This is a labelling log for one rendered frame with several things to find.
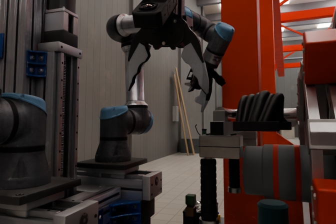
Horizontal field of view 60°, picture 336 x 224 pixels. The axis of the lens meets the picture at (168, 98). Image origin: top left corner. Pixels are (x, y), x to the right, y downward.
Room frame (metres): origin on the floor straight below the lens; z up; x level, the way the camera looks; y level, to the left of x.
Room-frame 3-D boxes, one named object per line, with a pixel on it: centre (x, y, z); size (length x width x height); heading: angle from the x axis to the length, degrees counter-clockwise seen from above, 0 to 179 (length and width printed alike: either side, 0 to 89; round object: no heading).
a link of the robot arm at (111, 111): (1.26, 0.23, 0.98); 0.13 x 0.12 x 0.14; 143
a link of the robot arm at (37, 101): (0.77, 0.39, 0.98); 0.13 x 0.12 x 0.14; 157
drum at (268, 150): (0.77, -0.31, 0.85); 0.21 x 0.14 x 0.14; 68
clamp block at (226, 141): (0.66, -0.12, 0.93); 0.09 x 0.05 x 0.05; 68
